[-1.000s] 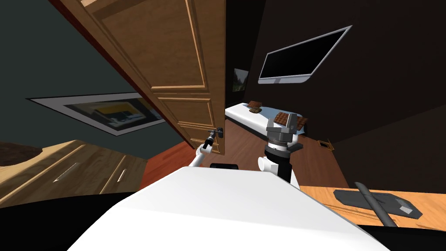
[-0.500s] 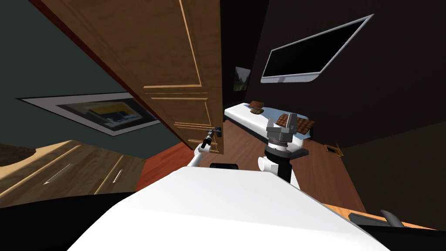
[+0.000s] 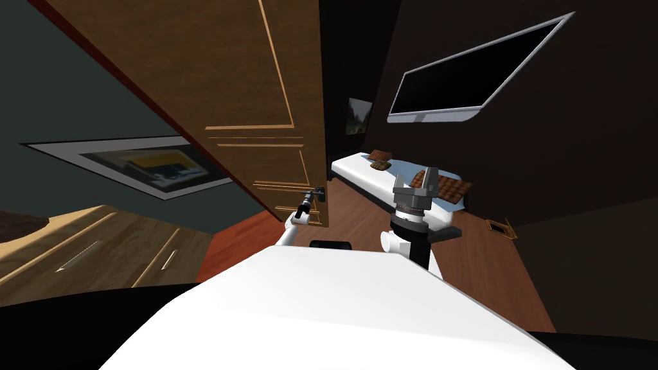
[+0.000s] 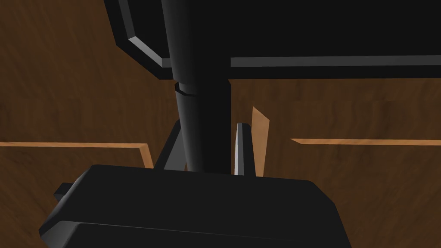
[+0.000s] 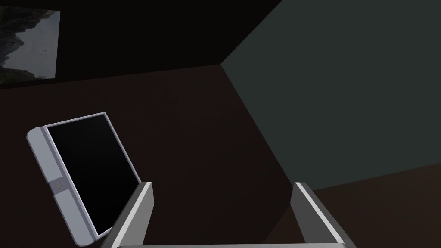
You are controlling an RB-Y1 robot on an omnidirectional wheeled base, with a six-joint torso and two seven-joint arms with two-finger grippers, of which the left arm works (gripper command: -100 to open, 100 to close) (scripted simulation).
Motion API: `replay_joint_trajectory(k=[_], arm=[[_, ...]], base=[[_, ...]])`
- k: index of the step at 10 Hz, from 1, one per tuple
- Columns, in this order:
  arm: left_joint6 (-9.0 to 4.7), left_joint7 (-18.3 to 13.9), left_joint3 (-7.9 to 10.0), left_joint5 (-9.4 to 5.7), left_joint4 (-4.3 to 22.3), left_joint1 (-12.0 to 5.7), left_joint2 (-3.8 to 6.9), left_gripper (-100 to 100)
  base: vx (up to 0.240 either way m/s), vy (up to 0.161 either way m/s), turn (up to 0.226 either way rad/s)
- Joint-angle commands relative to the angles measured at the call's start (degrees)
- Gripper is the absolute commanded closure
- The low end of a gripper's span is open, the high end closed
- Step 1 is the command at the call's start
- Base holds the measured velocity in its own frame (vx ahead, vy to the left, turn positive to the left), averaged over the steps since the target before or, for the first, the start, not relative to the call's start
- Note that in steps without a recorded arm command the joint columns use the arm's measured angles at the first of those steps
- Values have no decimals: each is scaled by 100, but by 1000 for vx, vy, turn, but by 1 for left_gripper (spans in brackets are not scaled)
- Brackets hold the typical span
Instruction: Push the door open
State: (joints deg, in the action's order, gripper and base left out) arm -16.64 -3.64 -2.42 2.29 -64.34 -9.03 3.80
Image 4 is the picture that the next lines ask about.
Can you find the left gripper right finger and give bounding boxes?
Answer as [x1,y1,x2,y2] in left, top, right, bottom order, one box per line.
[234,122,257,177]

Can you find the brown wooden cupboard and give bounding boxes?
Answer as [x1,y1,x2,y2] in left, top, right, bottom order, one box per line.
[0,0,441,248]

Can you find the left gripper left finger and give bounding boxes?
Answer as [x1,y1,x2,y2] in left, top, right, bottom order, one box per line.
[153,119,188,171]

